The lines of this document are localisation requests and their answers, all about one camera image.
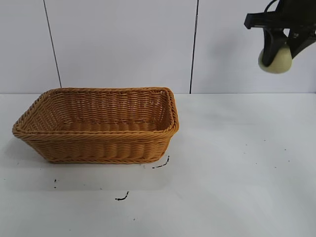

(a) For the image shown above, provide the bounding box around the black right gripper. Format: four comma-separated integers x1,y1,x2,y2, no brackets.
243,0,316,67

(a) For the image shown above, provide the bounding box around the pale yellow egg yolk pastry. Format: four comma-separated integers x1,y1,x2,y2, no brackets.
257,41,293,74

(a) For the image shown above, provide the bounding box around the brown woven wicker basket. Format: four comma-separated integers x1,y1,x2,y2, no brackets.
12,86,181,164

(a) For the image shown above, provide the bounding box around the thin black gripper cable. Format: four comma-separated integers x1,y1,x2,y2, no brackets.
262,0,276,13

